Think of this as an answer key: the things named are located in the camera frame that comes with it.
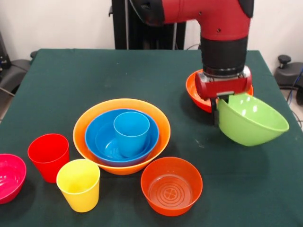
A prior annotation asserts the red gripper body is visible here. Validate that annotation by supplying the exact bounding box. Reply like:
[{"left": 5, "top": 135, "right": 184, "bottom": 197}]
[{"left": 195, "top": 65, "right": 253, "bottom": 100}]

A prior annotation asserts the green bowl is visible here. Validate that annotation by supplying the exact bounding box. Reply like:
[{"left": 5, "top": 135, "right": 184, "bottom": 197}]
[{"left": 217, "top": 93, "right": 290, "bottom": 147}]

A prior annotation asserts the blue cup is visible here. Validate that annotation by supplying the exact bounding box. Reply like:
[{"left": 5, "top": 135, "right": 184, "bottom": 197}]
[{"left": 113, "top": 112, "right": 151, "bottom": 158}]

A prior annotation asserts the large orange bowl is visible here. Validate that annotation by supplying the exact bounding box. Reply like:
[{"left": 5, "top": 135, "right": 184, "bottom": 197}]
[{"left": 72, "top": 98, "right": 171, "bottom": 175}]

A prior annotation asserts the small blue bowl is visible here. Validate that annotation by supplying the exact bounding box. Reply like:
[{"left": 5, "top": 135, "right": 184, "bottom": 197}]
[{"left": 94, "top": 120, "right": 151, "bottom": 159}]

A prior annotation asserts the large blue bowl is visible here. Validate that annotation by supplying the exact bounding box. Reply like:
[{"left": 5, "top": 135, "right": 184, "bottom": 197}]
[{"left": 84, "top": 108, "right": 160, "bottom": 167}]

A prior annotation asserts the pink bowl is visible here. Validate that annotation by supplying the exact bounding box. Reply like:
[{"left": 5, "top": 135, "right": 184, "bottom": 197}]
[{"left": 0, "top": 153, "right": 27, "bottom": 205}]

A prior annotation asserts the wide red bowl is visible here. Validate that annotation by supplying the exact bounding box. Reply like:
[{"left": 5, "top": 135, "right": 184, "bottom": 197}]
[{"left": 185, "top": 69, "right": 254, "bottom": 114}]

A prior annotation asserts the black caster base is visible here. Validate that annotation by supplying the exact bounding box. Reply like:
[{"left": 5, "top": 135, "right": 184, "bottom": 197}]
[
  {"left": 274, "top": 54, "right": 303, "bottom": 88},
  {"left": 0, "top": 58, "right": 31, "bottom": 88}
]

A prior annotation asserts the small red bowl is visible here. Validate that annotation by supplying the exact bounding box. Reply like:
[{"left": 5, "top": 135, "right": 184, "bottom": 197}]
[{"left": 140, "top": 157, "right": 204, "bottom": 217}]

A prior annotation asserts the dark green tablecloth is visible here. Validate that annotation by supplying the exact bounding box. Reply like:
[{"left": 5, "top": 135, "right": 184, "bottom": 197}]
[{"left": 0, "top": 48, "right": 303, "bottom": 227}]

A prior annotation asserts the yellow cup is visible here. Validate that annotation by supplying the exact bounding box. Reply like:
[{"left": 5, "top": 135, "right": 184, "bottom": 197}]
[{"left": 56, "top": 158, "right": 101, "bottom": 213}]

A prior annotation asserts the red cup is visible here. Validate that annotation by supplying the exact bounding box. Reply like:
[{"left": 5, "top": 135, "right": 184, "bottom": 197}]
[{"left": 27, "top": 133, "right": 70, "bottom": 184}]

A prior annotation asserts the blue cable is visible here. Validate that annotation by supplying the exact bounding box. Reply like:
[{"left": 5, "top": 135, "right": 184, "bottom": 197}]
[{"left": 286, "top": 67, "right": 303, "bottom": 105}]

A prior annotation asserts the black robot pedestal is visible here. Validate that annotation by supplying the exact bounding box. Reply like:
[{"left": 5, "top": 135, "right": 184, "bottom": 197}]
[{"left": 108, "top": 0, "right": 191, "bottom": 50}]

